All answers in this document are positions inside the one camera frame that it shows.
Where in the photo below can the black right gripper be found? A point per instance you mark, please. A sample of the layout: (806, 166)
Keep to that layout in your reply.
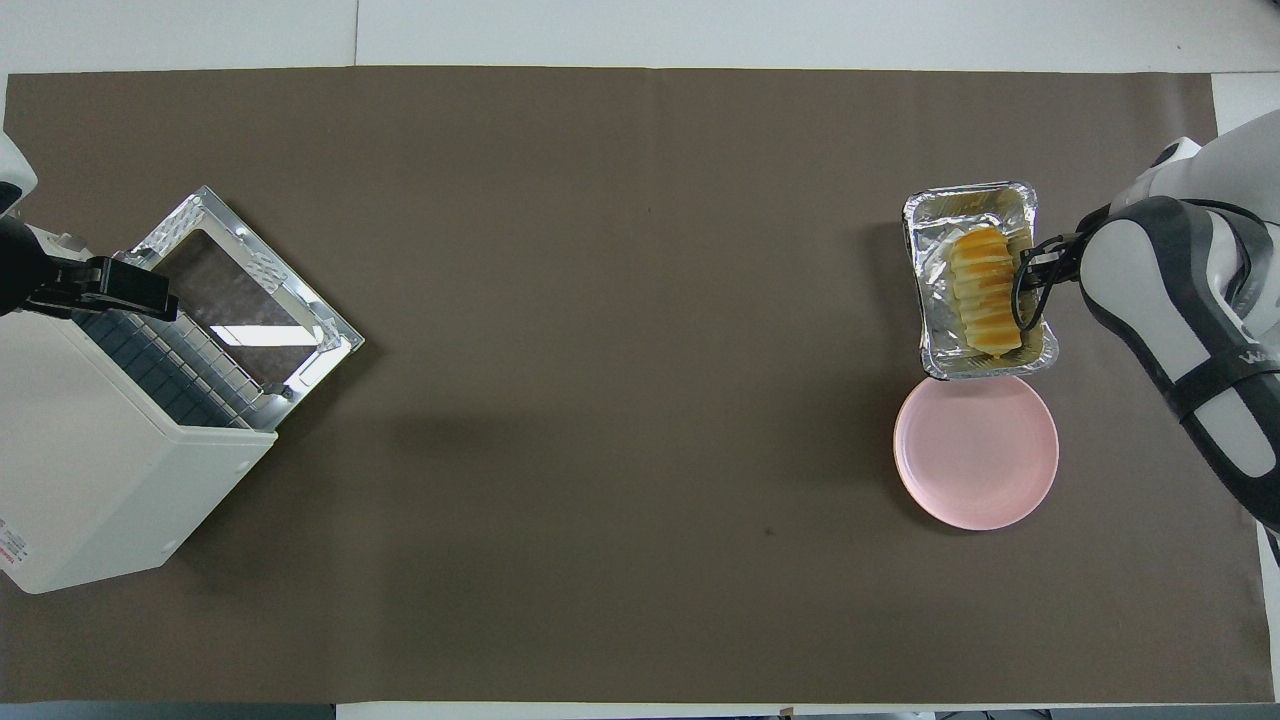
(1066, 262)

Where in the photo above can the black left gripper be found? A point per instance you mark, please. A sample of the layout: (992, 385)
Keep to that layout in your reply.
(100, 282)

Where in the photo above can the sliced golden bread loaf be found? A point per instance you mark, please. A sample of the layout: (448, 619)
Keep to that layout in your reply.
(980, 290)

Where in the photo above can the aluminium foil tray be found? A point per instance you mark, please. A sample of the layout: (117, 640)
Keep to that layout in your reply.
(930, 300)

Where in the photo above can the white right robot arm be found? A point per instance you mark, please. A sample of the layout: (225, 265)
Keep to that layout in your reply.
(1150, 280)

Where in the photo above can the silver glass oven door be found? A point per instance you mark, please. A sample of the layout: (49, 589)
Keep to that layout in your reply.
(260, 300)

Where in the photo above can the cream toaster oven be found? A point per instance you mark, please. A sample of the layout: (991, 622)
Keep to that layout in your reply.
(90, 470)

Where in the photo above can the white red oven sticker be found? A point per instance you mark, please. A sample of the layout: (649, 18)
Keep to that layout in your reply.
(12, 545)

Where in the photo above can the pink round plate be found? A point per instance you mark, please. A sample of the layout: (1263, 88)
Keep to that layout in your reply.
(975, 455)

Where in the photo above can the brown table mat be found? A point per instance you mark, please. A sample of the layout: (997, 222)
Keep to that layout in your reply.
(620, 300)

